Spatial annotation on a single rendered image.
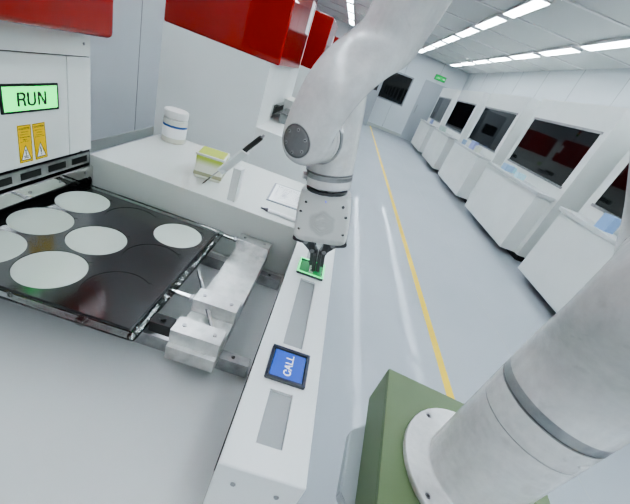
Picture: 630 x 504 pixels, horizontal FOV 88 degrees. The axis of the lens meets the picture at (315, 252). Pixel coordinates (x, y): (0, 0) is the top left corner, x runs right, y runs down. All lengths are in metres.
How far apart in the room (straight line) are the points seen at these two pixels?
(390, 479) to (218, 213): 0.64
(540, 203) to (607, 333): 4.71
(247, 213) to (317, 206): 0.28
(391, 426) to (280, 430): 0.20
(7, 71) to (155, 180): 0.31
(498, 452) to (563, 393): 0.11
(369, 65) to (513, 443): 0.47
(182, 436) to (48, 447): 0.15
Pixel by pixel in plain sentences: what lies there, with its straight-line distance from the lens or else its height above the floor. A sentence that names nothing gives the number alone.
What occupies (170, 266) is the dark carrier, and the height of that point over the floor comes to 0.90.
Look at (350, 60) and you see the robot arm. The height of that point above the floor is 1.33.
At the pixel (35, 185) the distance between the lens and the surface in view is 0.85.
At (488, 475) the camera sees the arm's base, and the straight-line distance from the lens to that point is 0.50.
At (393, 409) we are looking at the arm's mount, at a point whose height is 0.91.
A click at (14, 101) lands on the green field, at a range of 0.79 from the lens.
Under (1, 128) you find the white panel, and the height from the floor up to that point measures 1.05.
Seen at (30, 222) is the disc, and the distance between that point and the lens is 0.81.
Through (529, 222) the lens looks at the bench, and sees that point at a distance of 5.08.
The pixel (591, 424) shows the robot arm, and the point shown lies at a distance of 0.43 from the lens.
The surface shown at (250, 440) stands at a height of 0.96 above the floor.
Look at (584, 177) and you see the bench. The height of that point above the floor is 1.24.
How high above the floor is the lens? 1.32
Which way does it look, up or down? 29 degrees down
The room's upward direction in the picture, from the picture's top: 22 degrees clockwise
